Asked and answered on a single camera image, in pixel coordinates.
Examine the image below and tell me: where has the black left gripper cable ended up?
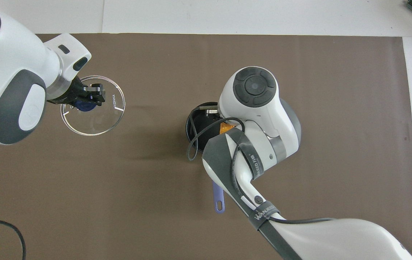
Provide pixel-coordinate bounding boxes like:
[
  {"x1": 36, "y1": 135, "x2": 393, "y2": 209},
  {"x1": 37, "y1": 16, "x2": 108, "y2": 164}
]
[{"x1": 0, "y1": 217, "x2": 26, "y2": 260}]

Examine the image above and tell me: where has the dark blue saucepan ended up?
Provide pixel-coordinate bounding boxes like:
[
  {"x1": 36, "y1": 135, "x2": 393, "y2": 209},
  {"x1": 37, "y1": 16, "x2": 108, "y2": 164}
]
[{"x1": 186, "y1": 102, "x2": 228, "y2": 213}]

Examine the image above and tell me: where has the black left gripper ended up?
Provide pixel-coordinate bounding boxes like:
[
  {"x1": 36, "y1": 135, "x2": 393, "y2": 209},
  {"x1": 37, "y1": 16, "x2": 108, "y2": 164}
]
[{"x1": 47, "y1": 78, "x2": 105, "y2": 108}]

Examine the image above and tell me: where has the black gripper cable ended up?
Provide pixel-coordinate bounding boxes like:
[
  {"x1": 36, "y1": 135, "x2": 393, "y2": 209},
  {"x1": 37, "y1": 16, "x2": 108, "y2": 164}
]
[
  {"x1": 187, "y1": 104, "x2": 336, "y2": 224},
  {"x1": 0, "y1": 217, "x2": 26, "y2": 260}
]

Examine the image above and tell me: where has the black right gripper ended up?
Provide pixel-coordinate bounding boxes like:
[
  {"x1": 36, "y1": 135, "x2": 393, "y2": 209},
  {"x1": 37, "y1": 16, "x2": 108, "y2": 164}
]
[{"x1": 206, "y1": 113, "x2": 224, "y2": 127}]

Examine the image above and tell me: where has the grey velcro cable strap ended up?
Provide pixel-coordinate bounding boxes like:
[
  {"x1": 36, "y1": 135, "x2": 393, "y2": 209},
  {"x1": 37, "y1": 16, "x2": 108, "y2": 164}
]
[
  {"x1": 229, "y1": 128, "x2": 272, "y2": 181},
  {"x1": 252, "y1": 203, "x2": 280, "y2": 230}
]

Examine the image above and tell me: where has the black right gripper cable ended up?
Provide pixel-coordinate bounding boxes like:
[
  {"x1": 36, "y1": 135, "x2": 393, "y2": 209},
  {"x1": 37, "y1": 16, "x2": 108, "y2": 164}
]
[{"x1": 187, "y1": 104, "x2": 336, "y2": 224}]

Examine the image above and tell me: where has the glass lid with blue knob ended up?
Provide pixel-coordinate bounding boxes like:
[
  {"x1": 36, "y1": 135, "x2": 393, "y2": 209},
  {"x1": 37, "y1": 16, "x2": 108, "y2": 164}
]
[{"x1": 60, "y1": 75, "x2": 125, "y2": 136}]

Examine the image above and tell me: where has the brown table mat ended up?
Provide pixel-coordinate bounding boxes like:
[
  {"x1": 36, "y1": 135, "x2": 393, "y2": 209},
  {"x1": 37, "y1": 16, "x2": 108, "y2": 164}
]
[{"x1": 0, "y1": 33, "x2": 412, "y2": 260}]

